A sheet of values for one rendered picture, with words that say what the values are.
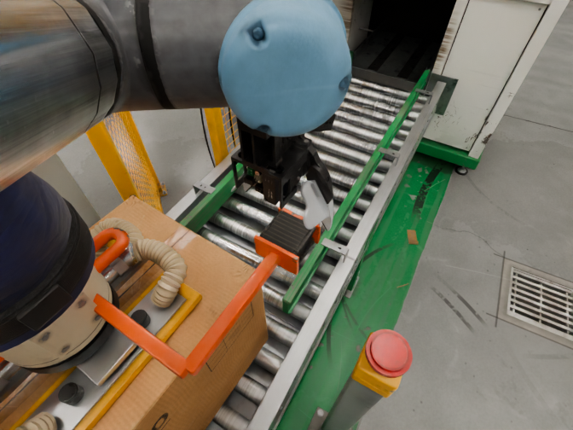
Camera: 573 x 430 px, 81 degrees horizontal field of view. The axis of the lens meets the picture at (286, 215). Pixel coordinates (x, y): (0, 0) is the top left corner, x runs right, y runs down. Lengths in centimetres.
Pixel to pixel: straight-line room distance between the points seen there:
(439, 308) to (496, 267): 44
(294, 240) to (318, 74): 40
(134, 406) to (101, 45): 57
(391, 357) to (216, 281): 36
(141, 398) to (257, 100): 56
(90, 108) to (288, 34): 10
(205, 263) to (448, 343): 133
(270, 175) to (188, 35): 20
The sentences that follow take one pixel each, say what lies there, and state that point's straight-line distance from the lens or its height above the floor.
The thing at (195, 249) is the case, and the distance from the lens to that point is 76.
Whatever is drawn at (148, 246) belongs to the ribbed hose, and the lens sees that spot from 68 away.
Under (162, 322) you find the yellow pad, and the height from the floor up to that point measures 97.
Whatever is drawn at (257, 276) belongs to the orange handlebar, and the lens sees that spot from 54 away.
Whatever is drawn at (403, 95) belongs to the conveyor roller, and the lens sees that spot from 211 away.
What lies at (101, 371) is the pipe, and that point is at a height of 100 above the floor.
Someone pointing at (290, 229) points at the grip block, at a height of 110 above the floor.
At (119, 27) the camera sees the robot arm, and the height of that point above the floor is 149.
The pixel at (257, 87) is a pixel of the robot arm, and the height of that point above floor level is 147.
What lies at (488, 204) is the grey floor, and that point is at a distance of 243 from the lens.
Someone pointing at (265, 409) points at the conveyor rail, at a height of 60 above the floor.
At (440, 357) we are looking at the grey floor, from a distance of 177.
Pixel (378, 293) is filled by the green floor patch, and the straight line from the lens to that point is 180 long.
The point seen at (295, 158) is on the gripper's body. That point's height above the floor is 130.
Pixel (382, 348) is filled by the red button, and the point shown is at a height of 104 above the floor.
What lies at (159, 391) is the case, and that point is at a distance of 66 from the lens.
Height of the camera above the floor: 156
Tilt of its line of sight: 50 degrees down
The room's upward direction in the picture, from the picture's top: straight up
